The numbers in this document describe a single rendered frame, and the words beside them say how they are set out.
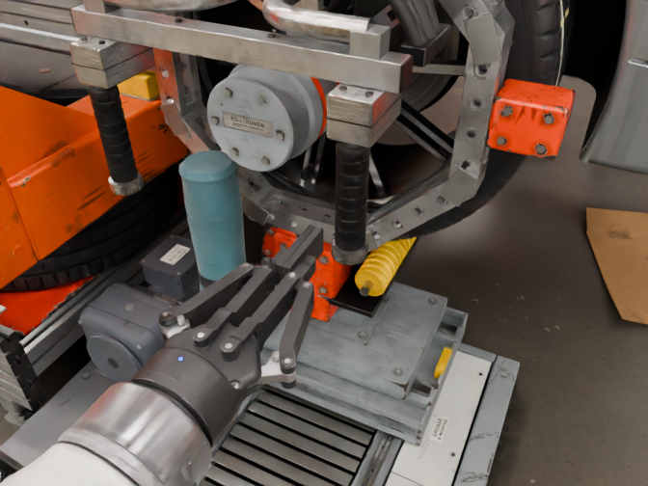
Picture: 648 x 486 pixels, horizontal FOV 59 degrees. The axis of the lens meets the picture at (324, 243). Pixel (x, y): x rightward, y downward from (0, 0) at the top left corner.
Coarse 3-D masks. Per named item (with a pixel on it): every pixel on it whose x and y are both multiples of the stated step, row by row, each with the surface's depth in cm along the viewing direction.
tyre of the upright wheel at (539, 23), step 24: (504, 0) 72; (528, 0) 71; (552, 0) 73; (528, 24) 72; (552, 24) 72; (528, 48) 74; (552, 48) 74; (528, 72) 76; (552, 72) 76; (504, 168) 85; (480, 192) 89; (456, 216) 93
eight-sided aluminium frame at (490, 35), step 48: (480, 0) 66; (480, 48) 68; (192, 96) 98; (480, 96) 72; (192, 144) 99; (480, 144) 75; (240, 192) 100; (288, 192) 103; (432, 192) 83; (384, 240) 92
